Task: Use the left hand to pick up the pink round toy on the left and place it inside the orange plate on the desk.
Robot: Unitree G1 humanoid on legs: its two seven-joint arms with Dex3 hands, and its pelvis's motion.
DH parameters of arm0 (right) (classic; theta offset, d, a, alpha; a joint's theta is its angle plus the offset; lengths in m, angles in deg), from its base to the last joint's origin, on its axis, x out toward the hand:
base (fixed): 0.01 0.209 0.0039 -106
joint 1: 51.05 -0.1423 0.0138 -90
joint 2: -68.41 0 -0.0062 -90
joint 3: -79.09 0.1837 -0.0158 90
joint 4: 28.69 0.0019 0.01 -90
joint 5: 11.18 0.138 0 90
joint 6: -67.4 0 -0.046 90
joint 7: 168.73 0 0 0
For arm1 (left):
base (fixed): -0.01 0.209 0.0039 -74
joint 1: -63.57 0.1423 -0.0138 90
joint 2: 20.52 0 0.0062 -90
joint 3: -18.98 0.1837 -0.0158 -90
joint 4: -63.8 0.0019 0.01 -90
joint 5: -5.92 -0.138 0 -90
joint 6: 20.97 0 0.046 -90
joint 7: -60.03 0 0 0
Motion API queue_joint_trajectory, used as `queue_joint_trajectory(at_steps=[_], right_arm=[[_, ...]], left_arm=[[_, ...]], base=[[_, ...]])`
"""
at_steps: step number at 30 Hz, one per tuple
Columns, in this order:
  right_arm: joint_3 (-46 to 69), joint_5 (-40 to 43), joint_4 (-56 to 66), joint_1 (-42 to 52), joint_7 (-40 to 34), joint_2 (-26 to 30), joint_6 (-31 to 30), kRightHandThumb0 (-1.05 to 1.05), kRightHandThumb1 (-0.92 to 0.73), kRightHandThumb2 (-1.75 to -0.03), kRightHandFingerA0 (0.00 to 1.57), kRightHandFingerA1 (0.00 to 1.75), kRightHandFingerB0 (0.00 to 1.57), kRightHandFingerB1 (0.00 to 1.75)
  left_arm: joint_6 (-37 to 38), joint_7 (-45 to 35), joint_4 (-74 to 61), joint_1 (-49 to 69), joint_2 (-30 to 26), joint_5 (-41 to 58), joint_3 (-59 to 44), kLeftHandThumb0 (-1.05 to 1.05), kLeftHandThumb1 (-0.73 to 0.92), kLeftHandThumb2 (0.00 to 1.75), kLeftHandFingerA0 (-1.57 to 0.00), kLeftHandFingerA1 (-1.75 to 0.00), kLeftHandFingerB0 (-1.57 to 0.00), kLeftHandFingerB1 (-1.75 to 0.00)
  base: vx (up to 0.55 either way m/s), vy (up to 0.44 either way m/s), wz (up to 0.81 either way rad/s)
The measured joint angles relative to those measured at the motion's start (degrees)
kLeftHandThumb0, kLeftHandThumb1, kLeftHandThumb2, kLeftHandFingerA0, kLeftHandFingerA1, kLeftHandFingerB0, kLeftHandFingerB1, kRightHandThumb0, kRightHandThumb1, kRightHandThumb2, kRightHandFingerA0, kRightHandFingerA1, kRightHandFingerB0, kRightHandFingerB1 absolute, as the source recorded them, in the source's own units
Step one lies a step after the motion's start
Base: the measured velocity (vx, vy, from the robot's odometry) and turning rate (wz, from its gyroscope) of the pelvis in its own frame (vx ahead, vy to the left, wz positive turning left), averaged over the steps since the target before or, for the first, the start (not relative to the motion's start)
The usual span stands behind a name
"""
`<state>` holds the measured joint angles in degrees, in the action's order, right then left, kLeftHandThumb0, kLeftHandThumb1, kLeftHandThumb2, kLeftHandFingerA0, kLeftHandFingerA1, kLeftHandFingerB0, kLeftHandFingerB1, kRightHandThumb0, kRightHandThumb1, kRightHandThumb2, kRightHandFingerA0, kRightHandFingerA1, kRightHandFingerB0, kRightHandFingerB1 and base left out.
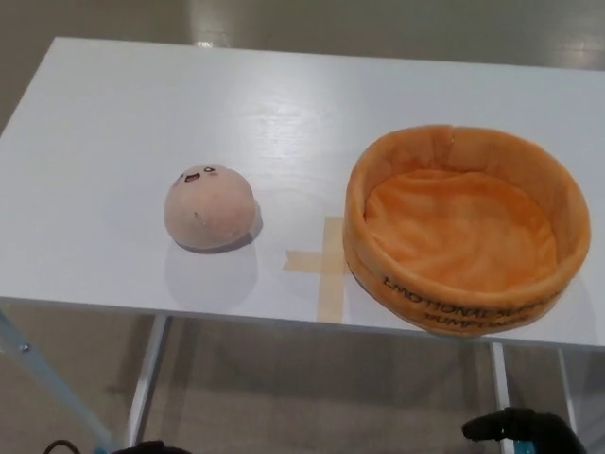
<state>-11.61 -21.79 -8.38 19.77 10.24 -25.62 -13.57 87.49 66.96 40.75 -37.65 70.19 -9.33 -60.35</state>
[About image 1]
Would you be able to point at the orange plush round plate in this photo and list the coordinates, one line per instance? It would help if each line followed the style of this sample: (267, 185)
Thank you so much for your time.
(463, 236)

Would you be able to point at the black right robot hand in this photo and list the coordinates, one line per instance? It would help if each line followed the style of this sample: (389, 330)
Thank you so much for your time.
(543, 432)

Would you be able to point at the pink round plush toy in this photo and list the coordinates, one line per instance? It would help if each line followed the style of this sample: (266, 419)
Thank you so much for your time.
(210, 208)

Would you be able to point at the short masking tape strip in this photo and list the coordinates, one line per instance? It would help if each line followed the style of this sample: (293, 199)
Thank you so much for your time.
(307, 261)

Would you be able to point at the light blue metal bar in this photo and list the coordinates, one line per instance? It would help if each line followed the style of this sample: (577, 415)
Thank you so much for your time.
(42, 369)

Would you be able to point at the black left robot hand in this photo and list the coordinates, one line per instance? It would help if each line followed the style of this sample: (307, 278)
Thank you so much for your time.
(144, 448)

